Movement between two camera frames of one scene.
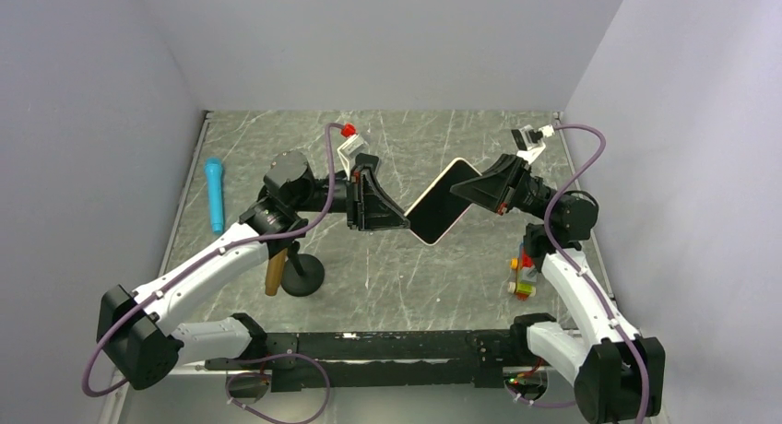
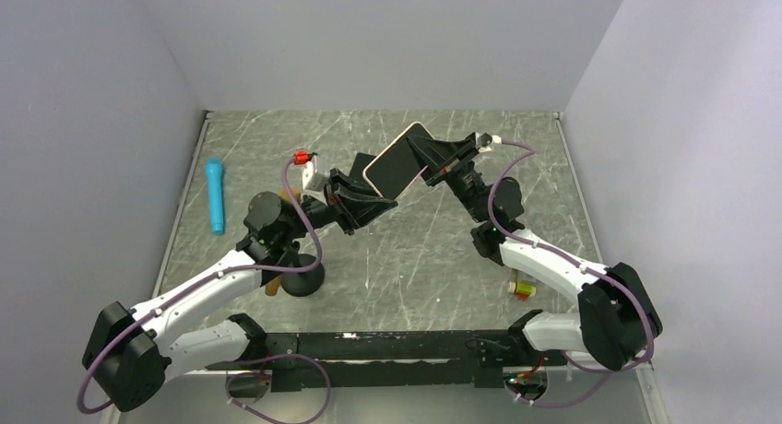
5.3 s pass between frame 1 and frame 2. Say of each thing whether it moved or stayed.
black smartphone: moved
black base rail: stayed
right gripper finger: moved
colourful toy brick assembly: stayed
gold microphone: stayed
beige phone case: moved
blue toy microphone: stayed
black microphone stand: stayed
